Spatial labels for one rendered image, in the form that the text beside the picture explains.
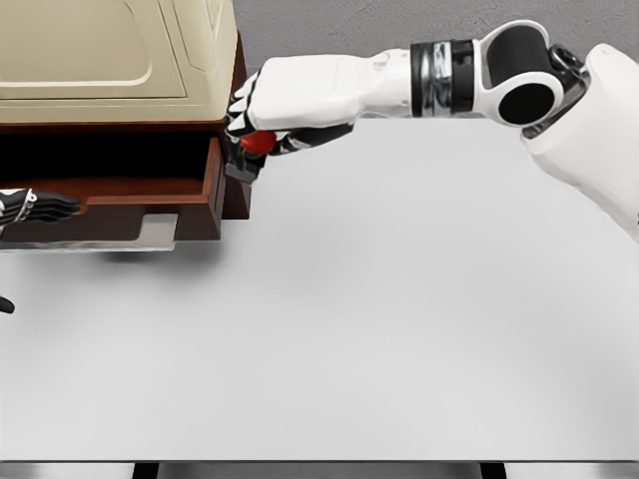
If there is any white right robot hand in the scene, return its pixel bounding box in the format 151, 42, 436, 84
224, 53, 379, 163

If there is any red button switch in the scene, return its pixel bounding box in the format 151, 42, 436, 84
225, 130, 279, 184

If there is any brown cabinet drawer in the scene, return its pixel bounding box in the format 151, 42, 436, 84
0, 135, 229, 252

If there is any brown cabinet with cream top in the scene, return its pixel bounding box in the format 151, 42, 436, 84
0, 0, 251, 222

